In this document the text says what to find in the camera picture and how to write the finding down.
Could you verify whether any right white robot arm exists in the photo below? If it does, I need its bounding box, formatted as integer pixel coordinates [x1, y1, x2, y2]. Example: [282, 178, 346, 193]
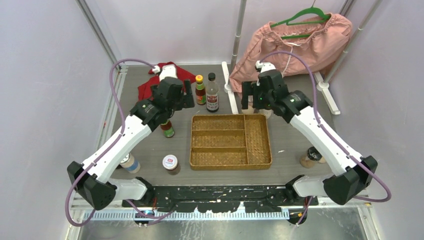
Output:
[241, 69, 378, 205]

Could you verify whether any black cap sesame shaker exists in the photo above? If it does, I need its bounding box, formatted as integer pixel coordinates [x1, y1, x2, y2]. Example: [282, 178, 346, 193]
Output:
[259, 109, 273, 119]

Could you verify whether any woven bamboo divided tray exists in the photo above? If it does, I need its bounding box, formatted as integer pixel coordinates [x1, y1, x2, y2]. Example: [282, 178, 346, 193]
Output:
[189, 114, 273, 171]

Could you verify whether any clear jar silver lid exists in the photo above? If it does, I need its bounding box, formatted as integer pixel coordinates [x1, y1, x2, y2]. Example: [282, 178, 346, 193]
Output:
[242, 95, 255, 114]

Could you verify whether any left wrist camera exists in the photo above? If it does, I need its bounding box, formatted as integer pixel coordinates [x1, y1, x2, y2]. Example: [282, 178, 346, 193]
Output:
[151, 64, 178, 82]

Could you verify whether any black cap pepper grinder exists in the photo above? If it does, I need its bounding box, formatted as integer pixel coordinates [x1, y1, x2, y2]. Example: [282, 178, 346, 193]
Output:
[299, 146, 323, 169]

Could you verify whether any red cloth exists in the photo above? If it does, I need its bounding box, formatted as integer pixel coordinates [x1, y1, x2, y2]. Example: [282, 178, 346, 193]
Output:
[137, 61, 196, 101]

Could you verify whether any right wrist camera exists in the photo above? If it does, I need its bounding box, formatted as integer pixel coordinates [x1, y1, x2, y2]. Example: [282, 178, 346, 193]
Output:
[255, 60, 276, 73]

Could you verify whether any blue label seasoning jar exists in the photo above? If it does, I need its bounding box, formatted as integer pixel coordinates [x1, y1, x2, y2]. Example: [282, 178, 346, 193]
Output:
[119, 153, 141, 174]

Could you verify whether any tall soy sauce bottle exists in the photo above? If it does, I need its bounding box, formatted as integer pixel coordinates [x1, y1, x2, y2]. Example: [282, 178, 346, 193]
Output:
[205, 72, 219, 113]

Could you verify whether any yellow cap chili sauce bottle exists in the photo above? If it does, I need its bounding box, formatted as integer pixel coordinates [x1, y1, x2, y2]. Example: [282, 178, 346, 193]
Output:
[160, 119, 175, 138]

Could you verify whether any green clothes hanger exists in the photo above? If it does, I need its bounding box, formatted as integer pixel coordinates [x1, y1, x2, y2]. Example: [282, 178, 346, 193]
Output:
[269, 0, 331, 40]

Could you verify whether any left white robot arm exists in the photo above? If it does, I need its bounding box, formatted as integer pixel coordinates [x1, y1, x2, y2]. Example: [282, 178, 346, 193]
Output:
[67, 77, 195, 211]

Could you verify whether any pink shorts garment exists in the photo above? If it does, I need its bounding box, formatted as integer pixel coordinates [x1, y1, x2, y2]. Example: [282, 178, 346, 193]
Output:
[229, 13, 353, 94]

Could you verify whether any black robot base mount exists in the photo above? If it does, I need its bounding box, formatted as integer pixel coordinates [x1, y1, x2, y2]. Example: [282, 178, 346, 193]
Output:
[121, 185, 319, 225]

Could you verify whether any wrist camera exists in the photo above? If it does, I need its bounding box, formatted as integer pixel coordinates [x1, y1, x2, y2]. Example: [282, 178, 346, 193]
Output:
[255, 60, 276, 73]
[151, 64, 178, 82]

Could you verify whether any white lid sauce jar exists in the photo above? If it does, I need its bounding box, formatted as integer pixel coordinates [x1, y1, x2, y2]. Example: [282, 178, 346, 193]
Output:
[162, 154, 181, 175]

